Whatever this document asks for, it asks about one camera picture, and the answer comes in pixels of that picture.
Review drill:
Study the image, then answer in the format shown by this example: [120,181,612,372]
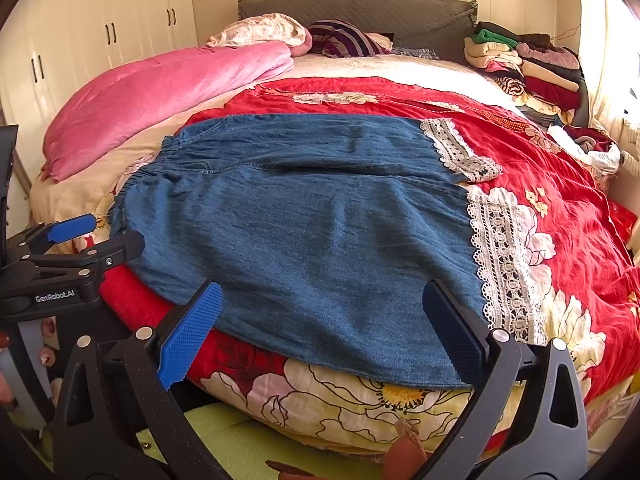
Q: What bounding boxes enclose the grey padded headboard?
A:
[238,0,478,64]

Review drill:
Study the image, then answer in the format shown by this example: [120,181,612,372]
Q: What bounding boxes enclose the left hand with painted nails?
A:
[0,316,64,406]

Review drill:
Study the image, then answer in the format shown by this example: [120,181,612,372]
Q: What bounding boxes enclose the red floral bed cover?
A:
[102,77,639,456]

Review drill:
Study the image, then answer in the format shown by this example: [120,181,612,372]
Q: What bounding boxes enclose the blue denim lace-trimmed pants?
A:
[108,113,554,388]

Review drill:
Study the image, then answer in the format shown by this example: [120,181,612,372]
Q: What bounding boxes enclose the purple striped pillow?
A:
[308,20,390,58]

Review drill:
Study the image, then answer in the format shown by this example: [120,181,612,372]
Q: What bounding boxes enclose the stack of folded clothes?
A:
[463,22,623,179]

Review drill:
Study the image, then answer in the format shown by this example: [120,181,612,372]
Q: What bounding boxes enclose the cream window curtain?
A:
[579,0,639,176]

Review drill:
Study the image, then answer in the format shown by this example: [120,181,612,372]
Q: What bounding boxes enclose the floral beige pillow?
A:
[206,13,312,58]

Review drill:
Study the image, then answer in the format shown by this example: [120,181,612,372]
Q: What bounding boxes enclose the white wardrobe with black handles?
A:
[1,0,198,180]

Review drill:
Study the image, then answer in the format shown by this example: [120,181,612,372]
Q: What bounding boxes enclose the pink folded quilt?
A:
[42,41,293,182]

